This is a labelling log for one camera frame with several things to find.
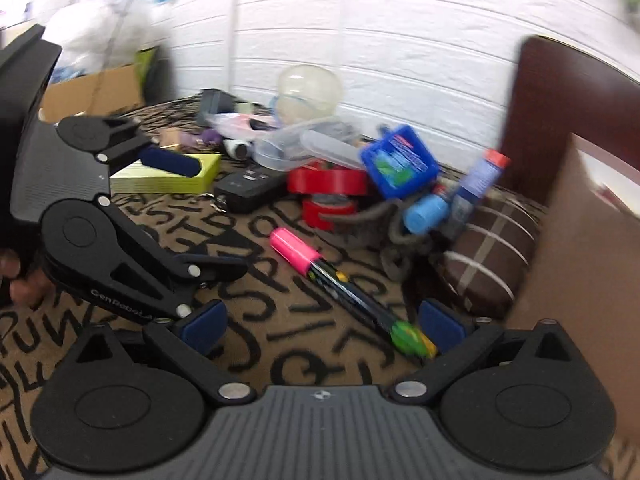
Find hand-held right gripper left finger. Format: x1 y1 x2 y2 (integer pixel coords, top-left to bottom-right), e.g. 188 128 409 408
65 300 256 408

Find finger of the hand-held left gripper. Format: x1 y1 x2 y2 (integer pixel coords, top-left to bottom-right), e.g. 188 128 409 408
42 215 249 322
97 122 200 180

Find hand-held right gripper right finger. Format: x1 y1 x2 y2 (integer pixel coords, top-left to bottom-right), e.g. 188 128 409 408
390 297 583 406

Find black marker with pink cap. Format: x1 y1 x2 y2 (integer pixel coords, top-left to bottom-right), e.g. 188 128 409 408
270 227 438 359

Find brown cardboard box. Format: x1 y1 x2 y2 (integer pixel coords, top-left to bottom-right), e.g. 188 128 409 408
505 132 640 456

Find person's left hand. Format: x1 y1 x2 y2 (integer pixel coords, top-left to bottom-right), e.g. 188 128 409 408
0 247 53 306

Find yellow-green box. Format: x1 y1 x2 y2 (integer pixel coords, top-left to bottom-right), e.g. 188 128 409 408
109 152 222 194

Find small white bottle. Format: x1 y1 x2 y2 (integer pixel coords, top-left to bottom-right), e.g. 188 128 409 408
222 138 252 160

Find black power adapter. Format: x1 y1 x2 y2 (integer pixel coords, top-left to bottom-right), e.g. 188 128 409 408
197 88 238 126

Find brown checked glasses case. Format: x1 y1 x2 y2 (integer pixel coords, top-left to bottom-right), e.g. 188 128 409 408
440 195 543 318

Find pink item in clear bag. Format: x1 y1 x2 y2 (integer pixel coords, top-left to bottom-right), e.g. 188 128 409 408
207 112 281 140

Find black car key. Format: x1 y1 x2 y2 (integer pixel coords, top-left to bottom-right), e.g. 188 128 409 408
214 167 288 213

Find open cardboard carton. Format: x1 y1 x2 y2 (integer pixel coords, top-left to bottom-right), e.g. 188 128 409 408
39 62 146 123

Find marker with light blue cap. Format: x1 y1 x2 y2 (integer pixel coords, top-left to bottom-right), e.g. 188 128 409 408
402 185 451 235

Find clear plastic case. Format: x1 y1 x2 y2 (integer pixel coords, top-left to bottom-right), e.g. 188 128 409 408
252 117 351 173
300 130 368 166

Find dark grey hair claw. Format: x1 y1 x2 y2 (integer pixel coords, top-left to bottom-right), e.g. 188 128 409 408
317 199 436 281

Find blue box with red end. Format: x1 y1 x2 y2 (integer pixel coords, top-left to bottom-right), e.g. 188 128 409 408
450 149 511 236

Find white plastic bags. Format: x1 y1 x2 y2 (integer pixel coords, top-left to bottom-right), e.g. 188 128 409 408
37 0 173 78

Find translucent plastic dome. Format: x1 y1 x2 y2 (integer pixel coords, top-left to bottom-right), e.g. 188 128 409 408
276 65 345 121

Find red tape roll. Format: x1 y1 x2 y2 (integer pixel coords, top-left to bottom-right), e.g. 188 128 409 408
286 162 371 196
302 195 358 231

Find blue plastic candy box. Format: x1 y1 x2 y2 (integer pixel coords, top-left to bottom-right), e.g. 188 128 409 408
360 125 441 200

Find brown wooden board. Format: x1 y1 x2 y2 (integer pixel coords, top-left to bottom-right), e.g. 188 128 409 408
500 35 640 206

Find white wall pipe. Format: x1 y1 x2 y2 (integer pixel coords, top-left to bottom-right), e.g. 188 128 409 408
227 0 246 93

